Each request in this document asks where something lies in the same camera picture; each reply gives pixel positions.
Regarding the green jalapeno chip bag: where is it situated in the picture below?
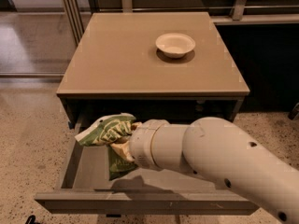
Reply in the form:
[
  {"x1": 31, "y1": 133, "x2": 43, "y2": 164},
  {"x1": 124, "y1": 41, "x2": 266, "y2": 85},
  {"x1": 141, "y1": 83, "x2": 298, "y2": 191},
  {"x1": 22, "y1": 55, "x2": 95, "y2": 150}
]
[{"x1": 75, "y1": 113, "x2": 137, "y2": 180}]

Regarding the grey cabinet with countertop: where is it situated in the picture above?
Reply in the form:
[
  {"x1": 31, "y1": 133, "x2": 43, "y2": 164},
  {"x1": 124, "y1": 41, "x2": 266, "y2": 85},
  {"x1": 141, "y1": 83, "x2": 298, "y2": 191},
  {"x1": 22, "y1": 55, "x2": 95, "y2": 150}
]
[{"x1": 57, "y1": 12, "x2": 249, "y2": 123}]

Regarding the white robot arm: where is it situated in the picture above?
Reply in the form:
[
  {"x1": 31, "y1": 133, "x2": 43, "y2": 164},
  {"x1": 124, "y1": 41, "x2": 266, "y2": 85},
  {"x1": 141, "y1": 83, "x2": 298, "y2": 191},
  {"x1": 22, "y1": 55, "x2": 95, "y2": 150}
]
[{"x1": 112, "y1": 117, "x2": 299, "y2": 224}]

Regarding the metal shelving frame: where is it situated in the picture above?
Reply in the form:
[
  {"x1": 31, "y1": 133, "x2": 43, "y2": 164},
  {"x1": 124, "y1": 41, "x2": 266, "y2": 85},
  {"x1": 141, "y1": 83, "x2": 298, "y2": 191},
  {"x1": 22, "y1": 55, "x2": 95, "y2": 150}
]
[{"x1": 0, "y1": 0, "x2": 299, "y2": 79}]

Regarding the white paper bowl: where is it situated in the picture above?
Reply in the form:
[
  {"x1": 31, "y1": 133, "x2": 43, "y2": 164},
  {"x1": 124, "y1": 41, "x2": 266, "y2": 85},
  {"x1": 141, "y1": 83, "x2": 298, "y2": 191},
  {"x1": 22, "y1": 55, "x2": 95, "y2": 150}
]
[{"x1": 155, "y1": 33, "x2": 196, "y2": 59}]

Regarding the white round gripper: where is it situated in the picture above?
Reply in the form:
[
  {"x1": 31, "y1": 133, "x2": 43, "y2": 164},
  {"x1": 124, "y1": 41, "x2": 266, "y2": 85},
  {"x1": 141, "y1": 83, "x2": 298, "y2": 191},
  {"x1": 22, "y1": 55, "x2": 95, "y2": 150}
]
[{"x1": 110, "y1": 119, "x2": 168, "y2": 171}]

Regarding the black object on floor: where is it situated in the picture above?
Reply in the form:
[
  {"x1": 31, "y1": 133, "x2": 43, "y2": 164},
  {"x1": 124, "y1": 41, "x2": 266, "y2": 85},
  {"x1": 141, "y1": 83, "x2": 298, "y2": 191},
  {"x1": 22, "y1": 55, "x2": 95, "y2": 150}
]
[{"x1": 25, "y1": 215, "x2": 40, "y2": 224}]

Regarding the open grey top drawer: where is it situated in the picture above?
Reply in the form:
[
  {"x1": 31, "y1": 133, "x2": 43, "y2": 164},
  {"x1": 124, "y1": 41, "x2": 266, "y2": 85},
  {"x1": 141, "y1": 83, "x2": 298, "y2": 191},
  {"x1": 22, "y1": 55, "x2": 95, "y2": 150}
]
[{"x1": 35, "y1": 143, "x2": 258, "y2": 217}]

